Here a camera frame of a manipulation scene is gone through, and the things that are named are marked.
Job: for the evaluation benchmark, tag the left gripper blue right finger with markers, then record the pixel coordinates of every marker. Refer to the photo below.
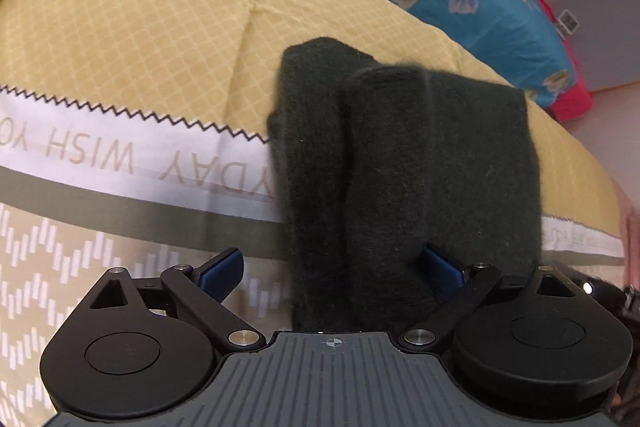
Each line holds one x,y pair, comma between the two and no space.
459,290

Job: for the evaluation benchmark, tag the grey board against wall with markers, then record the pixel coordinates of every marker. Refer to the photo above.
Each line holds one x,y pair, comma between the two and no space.
606,44

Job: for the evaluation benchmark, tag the yellow beige patterned bedspread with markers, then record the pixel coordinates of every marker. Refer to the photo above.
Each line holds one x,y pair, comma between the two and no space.
133,134

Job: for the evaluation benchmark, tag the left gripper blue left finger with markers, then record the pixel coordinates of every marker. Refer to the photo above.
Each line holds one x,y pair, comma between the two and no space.
198,294

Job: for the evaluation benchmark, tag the white wall socket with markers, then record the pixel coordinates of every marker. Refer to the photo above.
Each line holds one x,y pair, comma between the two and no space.
567,22

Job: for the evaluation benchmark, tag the red pink bed sheet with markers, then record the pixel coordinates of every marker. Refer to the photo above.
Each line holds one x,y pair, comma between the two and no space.
575,101

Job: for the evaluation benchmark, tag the dark green knit sweater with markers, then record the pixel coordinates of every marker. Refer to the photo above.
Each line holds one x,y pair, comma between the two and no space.
374,162

